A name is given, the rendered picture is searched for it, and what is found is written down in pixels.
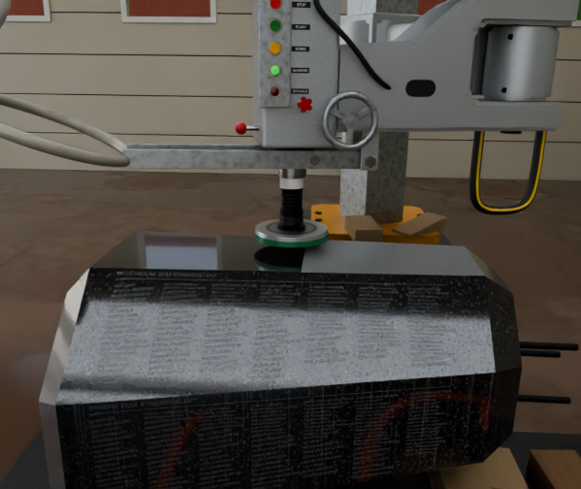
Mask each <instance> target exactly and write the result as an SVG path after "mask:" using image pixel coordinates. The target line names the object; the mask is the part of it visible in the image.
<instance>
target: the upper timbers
mask: <svg viewBox="0 0 581 489"><path fill-rule="evenodd" d="M480 465H481V467H482V470H483V472H484V473H485V475H486V477H487V479H488V481H489V483H490V486H491V487H494V488H500V489H529V488H528V486H527V484H526V481H525V479H524V478H523V476H522V474H521V472H520V470H519V468H518V466H517V464H516V461H515V459H514V457H513V455H512V453H511V451H510V449H509V448H500V447H499V448H498V449H497V450H496V451H495V452H494V453H492V454H491V455H490V456H489V457H488V458H487V459H486V460H485V461H484V462H483V463H481V464H480ZM436 483H437V488H438V489H444V487H443V484H442V481H441V478H440V477H437V478H436Z"/></svg>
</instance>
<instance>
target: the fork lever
mask: <svg viewBox="0 0 581 489"><path fill-rule="evenodd" d="M360 151H361V149H360V148H359V149H356V150H341V149H338V148H336V147H332V148H314V150H274V148H263V147H262V146H261V145H194V144H127V149H124V150H123V155H126V156H128V157H129V158H130V164H129V165H128V166H127V167H124V169H360ZM365 165H366V166H368V167H369V168H372V167H373V166H375V165H376V159H375V158H374V157H372V156H369V157H367V158H365Z"/></svg>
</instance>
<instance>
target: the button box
mask: <svg viewBox="0 0 581 489"><path fill-rule="evenodd" d="M272 18H278V19H279V20H280V21H281V22H282V29H281V31H280V32H279V33H277V34H273V33H271V32H270V31H269V29H268V23H269V21H270V20H271V19H272ZM271 41H279V42H280V43H281V45H282V52H281V54H280V55H277V56H273V55H270V54H269V52H268V45H269V43H270V42H271ZM274 62H275V63H278V64H279V65H280V66H281V68H282V73H281V75H280V76H279V77H277V78H272V77H271V76H270V75H269V73H268V67H269V65H270V64H272V63H274ZM257 66H258V107H259V108H290V74H291V0H282V7H281V9H280V10H279V11H276V12H275V11H272V10H271V9H270V8H269V6H268V0H257ZM272 84H278V85H279V86H280V87H281V90H282V93H281V96H280V97H279V98H277V99H273V98H271V97H270V96H269V94H268V88H269V87H270V85H272Z"/></svg>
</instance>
